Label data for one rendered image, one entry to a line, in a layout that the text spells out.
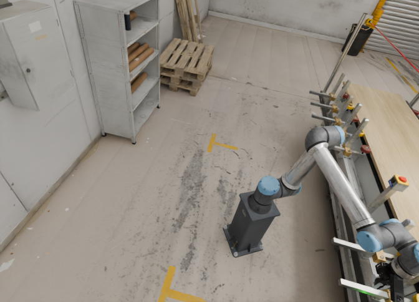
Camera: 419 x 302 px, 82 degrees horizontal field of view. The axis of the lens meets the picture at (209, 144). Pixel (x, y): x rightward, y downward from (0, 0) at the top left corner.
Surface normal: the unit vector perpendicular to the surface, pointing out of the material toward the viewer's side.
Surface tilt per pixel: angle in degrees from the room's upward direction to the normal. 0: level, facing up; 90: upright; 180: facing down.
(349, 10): 90
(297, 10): 90
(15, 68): 90
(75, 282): 0
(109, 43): 90
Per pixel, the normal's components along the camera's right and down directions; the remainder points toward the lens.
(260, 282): 0.14, -0.72
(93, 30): -0.21, 0.65
